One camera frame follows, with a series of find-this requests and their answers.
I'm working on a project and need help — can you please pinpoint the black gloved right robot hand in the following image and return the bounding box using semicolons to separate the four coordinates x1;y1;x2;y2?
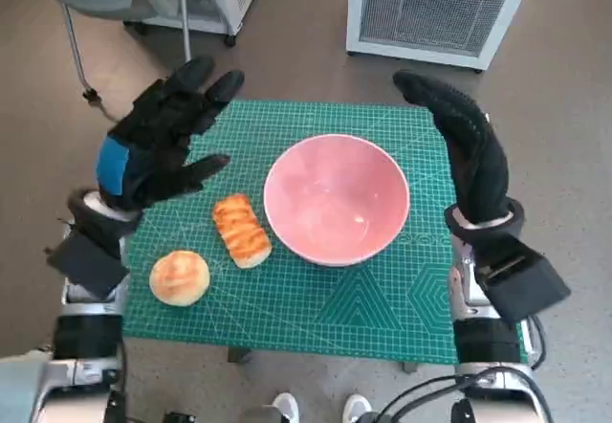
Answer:
391;69;511;226

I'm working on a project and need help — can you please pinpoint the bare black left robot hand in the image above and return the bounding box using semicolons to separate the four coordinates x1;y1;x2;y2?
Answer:
94;55;246;213

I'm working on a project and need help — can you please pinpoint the long striped toy bread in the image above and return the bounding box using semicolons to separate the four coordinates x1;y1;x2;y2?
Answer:
212;193;273;270

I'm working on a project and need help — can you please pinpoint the round toy bread bun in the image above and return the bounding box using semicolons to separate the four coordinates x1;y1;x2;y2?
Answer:
148;249;211;307

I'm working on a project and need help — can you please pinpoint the pink bowl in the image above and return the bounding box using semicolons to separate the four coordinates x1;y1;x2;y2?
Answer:
263;133;411;269

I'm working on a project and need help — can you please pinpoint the grey metal pole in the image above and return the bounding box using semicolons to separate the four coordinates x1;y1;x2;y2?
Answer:
177;0;193;63

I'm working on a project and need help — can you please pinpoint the large white mesh cabinet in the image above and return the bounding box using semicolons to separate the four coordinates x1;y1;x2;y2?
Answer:
344;0;556;71

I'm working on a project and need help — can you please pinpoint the green cutting mat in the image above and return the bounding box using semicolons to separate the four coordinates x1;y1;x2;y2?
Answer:
121;99;531;365

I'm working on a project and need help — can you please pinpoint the person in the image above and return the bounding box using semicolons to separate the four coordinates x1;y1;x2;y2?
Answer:
0;350;49;423

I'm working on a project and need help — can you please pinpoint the white shoe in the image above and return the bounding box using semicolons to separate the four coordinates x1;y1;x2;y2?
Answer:
343;392;369;423
272;391;301;423

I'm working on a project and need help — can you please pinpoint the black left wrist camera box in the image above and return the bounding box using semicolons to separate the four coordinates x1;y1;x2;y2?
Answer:
45;231;129;300

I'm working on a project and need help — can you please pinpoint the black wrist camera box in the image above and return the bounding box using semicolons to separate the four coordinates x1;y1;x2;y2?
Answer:
45;231;129;300
470;235;573;323

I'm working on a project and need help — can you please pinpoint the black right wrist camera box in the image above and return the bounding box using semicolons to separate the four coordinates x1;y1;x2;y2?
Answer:
470;235;573;323

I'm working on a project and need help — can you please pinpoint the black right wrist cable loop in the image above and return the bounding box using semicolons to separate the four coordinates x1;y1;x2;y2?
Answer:
523;315;546;371

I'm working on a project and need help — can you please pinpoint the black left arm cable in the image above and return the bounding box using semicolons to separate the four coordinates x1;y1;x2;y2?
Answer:
112;341;130;395

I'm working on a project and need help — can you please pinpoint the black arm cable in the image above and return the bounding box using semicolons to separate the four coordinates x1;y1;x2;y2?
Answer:
386;367;556;423
112;341;130;395

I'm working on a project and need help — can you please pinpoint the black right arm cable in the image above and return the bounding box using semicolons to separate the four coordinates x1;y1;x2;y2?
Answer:
386;367;556;423

